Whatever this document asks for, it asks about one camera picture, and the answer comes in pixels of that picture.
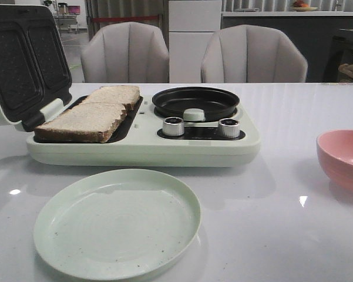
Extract slice of bread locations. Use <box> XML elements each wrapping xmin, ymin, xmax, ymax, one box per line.
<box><xmin>82</xmin><ymin>85</ymin><xmax>140</xmax><ymax>110</ymax></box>
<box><xmin>34</xmin><ymin>102</ymin><xmax>127</xmax><ymax>143</ymax></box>

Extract mint green sandwich maker lid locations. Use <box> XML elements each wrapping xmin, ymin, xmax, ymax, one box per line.
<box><xmin>0</xmin><ymin>5</ymin><xmax>72</xmax><ymax>132</ymax></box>

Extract pink bowl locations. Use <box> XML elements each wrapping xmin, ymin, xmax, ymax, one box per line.
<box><xmin>317</xmin><ymin>130</ymin><xmax>353</xmax><ymax>192</ymax></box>

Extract mint green breakfast maker base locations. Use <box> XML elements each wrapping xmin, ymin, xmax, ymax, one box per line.
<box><xmin>26</xmin><ymin>95</ymin><xmax>261</xmax><ymax>167</ymax></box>

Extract left silver control knob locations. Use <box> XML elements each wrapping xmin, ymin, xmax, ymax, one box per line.
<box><xmin>162</xmin><ymin>117</ymin><xmax>184</xmax><ymax>137</ymax></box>

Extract silver control knob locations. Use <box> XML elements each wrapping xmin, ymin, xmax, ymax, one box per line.
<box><xmin>217</xmin><ymin>118</ymin><xmax>240</xmax><ymax>139</ymax></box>
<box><xmin>162</xmin><ymin>117</ymin><xmax>184</xmax><ymax>137</ymax></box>

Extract right silver control knob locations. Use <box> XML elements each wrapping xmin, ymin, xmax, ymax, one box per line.
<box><xmin>217</xmin><ymin>118</ymin><xmax>240</xmax><ymax>139</ymax></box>

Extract round black frying pan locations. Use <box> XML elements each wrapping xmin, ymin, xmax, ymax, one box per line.
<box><xmin>152</xmin><ymin>86</ymin><xmax>240</xmax><ymax>122</ymax></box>

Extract left beige upholstered chair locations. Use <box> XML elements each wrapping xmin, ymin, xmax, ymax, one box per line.
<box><xmin>80</xmin><ymin>22</ymin><xmax>169</xmax><ymax>83</ymax></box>

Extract beige upholstered chair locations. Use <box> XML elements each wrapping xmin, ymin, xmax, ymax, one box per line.
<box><xmin>80</xmin><ymin>22</ymin><xmax>169</xmax><ymax>83</ymax></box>
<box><xmin>200</xmin><ymin>25</ymin><xmax>308</xmax><ymax>83</ymax></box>

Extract mint green round plate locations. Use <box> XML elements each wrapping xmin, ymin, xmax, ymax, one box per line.
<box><xmin>33</xmin><ymin>169</ymin><xmax>201</xmax><ymax>281</ymax></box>

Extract right beige upholstered chair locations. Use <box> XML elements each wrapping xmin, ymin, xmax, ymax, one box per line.
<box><xmin>200</xmin><ymin>25</ymin><xmax>308</xmax><ymax>83</ymax></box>

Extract white cabinet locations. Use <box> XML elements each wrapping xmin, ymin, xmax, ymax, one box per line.
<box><xmin>169</xmin><ymin>1</ymin><xmax>222</xmax><ymax>83</ymax></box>

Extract red barrier tape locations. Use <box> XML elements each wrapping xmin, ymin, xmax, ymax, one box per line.
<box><xmin>90</xmin><ymin>15</ymin><xmax>160</xmax><ymax>23</ymax></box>

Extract background workbench with monitor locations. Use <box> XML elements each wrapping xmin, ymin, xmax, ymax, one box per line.
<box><xmin>41</xmin><ymin>1</ymin><xmax>82</xmax><ymax>33</ymax></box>

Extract grey counter with white top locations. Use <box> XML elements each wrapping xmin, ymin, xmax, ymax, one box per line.
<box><xmin>221</xmin><ymin>11</ymin><xmax>353</xmax><ymax>82</ymax></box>

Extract fruit plate on counter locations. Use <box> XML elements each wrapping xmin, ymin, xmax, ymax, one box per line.
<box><xmin>290</xmin><ymin>0</ymin><xmax>318</xmax><ymax>12</ymax></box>

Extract mint green pan handle knob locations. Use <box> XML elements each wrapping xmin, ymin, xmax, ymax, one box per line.
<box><xmin>183</xmin><ymin>108</ymin><xmax>206</xmax><ymax>122</ymax></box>

